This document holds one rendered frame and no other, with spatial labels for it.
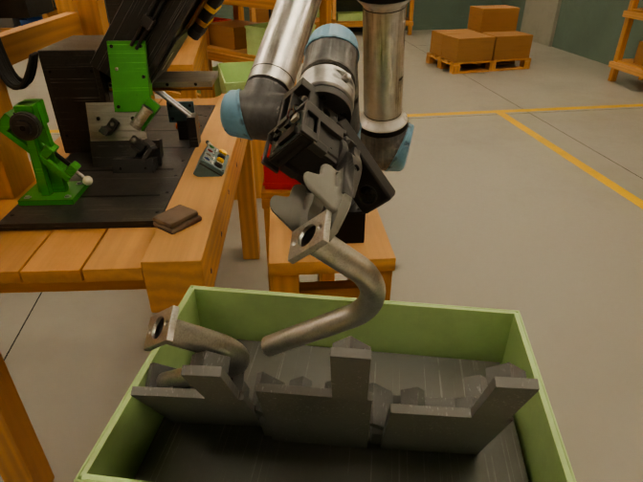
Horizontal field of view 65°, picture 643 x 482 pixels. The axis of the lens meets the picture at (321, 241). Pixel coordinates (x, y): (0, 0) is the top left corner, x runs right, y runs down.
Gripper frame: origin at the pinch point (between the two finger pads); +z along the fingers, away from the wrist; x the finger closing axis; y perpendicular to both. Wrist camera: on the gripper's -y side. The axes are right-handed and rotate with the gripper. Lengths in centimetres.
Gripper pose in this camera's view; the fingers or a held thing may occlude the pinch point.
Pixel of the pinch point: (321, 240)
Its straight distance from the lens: 52.7
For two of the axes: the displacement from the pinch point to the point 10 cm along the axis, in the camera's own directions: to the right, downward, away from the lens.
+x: 6.8, -4.0, -6.2
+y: -7.3, -4.7, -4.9
